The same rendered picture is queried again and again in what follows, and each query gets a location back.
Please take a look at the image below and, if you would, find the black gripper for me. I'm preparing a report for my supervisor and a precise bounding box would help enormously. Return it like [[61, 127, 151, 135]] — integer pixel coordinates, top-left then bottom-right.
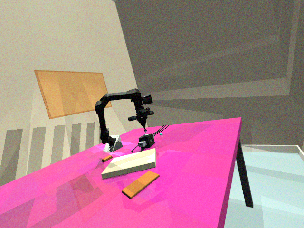
[[128, 105, 154, 128]]

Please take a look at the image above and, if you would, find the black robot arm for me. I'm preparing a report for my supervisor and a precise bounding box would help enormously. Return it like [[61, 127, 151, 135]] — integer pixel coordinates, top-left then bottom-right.
[[95, 88, 152, 146]]

